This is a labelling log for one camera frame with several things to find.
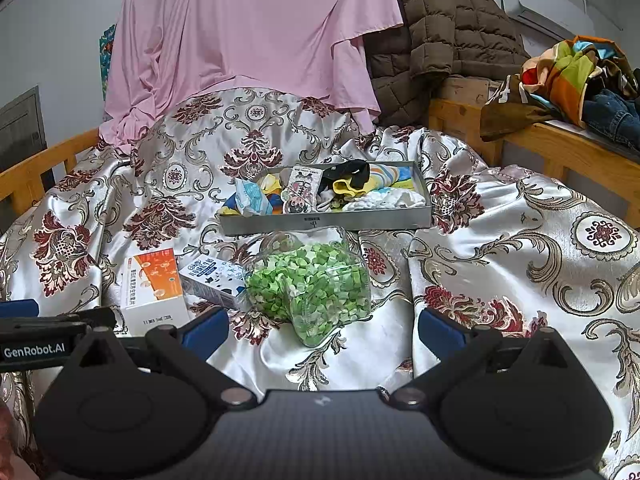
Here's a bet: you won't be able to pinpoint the wooden side furniture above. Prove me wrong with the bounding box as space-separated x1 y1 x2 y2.
429 97 640 211

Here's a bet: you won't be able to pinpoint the cartoon printed packet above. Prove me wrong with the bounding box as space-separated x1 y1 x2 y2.
282 165 325 216

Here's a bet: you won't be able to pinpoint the yellow sock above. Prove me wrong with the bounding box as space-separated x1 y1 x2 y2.
332 177 373 198

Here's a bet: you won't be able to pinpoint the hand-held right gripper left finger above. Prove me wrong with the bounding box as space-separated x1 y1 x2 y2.
65 305 258 406

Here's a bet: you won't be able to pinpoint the grey metal tray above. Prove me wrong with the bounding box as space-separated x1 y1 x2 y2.
219 160 433 237

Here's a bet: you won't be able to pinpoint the cardboard box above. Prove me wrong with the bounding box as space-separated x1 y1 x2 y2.
437 76 506 107

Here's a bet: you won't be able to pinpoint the pink cloth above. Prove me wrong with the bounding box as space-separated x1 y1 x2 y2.
98 0 405 153

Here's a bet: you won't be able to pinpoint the black cloth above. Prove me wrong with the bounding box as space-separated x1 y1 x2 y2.
320 159 372 192

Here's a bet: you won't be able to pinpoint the orange and white box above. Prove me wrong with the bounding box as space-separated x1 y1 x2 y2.
117 248 192 338

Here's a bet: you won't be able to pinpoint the light blue mask packet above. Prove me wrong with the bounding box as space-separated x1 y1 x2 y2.
234 177 275 217

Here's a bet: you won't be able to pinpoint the brown puffer jacket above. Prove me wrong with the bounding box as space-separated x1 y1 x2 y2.
365 0 531 128

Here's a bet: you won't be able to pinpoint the blue and white box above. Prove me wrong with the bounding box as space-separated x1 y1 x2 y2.
178 255 251 311

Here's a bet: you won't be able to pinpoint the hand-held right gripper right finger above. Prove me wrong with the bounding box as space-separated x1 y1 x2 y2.
390 306 581 406

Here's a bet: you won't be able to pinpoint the colourful patchwork cloth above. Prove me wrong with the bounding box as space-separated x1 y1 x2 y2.
480 35 640 141

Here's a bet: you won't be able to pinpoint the colourful cartoon towel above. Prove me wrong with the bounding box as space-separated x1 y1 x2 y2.
222 172 291 216

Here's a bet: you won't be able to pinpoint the white sock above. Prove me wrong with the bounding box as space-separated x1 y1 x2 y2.
342 190 428 213

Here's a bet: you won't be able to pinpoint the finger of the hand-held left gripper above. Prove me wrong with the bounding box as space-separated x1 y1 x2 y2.
0 299 41 319
37 306 118 333

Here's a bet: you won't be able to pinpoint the blue jeans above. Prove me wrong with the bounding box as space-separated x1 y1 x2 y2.
582 89 640 151

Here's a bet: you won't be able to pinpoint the teal patterned wall poster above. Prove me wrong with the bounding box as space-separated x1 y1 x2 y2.
99 24 117 102

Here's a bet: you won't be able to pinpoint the floral satin blanket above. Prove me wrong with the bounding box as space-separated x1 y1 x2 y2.
0 87 640 480

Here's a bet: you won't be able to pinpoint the bag of green paper stars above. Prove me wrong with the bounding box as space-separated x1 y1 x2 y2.
243 225 373 348

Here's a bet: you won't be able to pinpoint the striped sock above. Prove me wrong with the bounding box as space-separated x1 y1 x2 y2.
367 162 418 193

